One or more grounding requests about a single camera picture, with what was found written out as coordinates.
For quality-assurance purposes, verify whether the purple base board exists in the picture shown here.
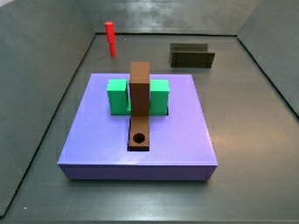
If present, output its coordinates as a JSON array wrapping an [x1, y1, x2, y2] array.
[[59, 73, 218, 180]]

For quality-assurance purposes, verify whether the green U-shaped block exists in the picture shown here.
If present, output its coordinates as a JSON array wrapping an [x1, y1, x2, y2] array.
[[107, 79, 171, 116]]

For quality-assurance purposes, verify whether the brown L-shaped block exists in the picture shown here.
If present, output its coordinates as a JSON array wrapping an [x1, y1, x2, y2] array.
[[129, 62, 150, 151]]

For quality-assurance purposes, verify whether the dark grey slotted holder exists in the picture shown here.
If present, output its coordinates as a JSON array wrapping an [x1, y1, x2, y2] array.
[[170, 43, 215, 68]]

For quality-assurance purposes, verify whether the red peg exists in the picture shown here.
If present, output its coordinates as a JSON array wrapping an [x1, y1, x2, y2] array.
[[106, 21, 116, 57]]

